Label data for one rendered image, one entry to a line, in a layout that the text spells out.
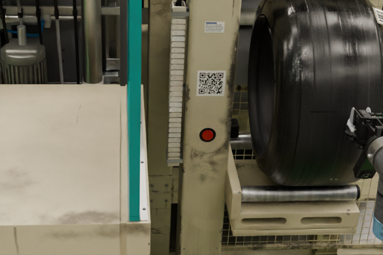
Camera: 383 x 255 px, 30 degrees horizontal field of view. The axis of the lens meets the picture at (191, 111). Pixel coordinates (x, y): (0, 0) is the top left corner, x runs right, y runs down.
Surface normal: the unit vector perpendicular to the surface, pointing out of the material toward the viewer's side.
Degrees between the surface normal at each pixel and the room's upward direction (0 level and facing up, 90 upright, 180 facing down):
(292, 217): 90
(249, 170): 0
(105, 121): 0
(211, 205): 90
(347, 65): 53
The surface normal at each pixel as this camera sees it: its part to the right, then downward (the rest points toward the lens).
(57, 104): 0.04, -0.87
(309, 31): 0.08, -0.43
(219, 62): 0.08, 0.49
